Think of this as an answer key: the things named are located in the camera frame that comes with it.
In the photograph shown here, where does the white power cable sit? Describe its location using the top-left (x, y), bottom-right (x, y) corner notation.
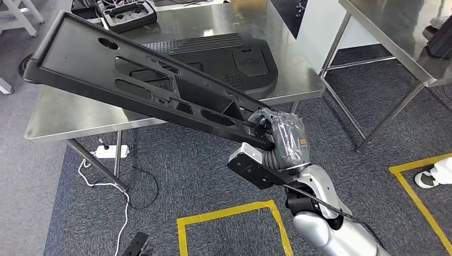
top-left (77, 151), bottom-right (131, 256)

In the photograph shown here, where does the black stool chrome base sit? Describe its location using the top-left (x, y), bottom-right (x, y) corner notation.
top-left (18, 53), bottom-right (35, 84)

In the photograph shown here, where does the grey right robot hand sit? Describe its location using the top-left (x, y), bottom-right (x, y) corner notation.
top-left (248, 107), bottom-right (312, 171)

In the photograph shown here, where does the tangled cable bundle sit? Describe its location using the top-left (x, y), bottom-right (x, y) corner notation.
top-left (296, 0), bottom-right (309, 18)

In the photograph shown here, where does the black power cable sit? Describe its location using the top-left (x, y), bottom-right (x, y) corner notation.
top-left (126, 165), bottom-right (160, 210)

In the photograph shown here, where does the yellow floor tape square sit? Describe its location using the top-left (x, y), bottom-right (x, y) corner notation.
top-left (176, 199), bottom-right (295, 256)
top-left (388, 153), bottom-right (452, 254)

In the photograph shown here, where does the black foam lined case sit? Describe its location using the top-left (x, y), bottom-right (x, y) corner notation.
top-left (100, 0), bottom-right (158, 34)

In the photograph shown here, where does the black plastic plate holder part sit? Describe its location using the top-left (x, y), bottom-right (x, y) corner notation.
top-left (22, 10), bottom-right (275, 151)

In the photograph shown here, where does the white power strip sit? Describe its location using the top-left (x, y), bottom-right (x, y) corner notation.
top-left (90, 144), bottom-right (130, 159)

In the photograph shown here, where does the stainless steel workbench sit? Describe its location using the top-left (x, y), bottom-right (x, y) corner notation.
top-left (319, 0), bottom-right (452, 154)
top-left (23, 0), bottom-right (326, 192)

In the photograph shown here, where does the black perforated part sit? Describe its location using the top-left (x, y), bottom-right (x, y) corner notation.
top-left (422, 15), bottom-right (452, 59)

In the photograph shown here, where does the white furniture leg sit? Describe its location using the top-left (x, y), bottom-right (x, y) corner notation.
top-left (0, 0), bottom-right (45, 38)
top-left (0, 77), bottom-right (15, 95)

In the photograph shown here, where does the person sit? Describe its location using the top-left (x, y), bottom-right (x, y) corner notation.
top-left (414, 157), bottom-right (452, 190)

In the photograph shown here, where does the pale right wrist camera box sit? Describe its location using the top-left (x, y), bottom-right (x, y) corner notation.
top-left (229, 142), bottom-right (264, 165)

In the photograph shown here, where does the large black plastic panel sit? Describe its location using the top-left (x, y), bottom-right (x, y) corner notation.
top-left (131, 32), bottom-right (279, 100)

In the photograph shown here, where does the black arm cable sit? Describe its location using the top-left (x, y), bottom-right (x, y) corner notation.
top-left (282, 183), bottom-right (359, 224)

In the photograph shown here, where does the white partition panel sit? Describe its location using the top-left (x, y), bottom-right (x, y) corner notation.
top-left (296, 0), bottom-right (381, 74)

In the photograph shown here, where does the black equipment box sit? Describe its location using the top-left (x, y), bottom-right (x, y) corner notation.
top-left (70, 0), bottom-right (104, 20)

